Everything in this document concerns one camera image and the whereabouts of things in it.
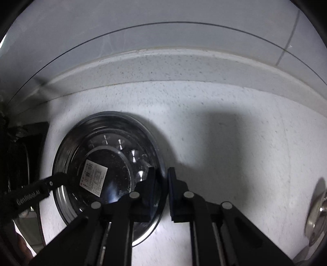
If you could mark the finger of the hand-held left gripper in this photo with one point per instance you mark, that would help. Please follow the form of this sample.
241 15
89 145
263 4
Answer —
55 180

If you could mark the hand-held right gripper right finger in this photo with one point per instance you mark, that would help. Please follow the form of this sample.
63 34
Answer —
171 194

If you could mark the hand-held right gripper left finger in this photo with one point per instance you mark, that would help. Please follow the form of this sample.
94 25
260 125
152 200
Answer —
150 189

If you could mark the stainless steel bowl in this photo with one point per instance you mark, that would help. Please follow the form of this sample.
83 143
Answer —
107 163

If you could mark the white paper label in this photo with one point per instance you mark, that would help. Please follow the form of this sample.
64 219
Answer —
94 177

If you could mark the stainless steel plate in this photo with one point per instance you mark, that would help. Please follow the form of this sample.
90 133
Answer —
316 212

